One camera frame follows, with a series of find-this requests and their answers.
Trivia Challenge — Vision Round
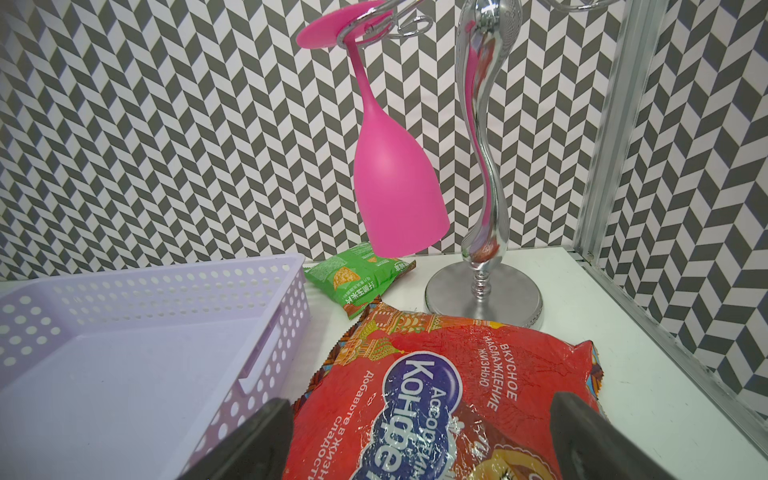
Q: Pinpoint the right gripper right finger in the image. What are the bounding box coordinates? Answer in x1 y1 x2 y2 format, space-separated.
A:
550 392 673 480

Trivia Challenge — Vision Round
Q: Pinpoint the red candy bag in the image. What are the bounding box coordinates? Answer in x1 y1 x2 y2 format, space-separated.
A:
283 300 603 479

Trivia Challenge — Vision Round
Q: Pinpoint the lavender plastic basket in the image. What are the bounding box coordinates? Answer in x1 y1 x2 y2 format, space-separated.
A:
1 254 311 479

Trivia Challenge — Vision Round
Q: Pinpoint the green snack packet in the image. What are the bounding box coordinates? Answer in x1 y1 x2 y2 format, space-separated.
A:
305 242 416 319

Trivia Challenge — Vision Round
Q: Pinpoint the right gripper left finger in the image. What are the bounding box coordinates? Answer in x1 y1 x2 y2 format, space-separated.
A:
180 398 294 480

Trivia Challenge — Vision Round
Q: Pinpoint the pink wine glass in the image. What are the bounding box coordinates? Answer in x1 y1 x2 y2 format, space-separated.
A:
296 1 450 258

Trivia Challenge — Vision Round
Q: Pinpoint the chrome glass holder stand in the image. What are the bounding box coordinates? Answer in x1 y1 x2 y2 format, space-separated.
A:
335 0 625 330

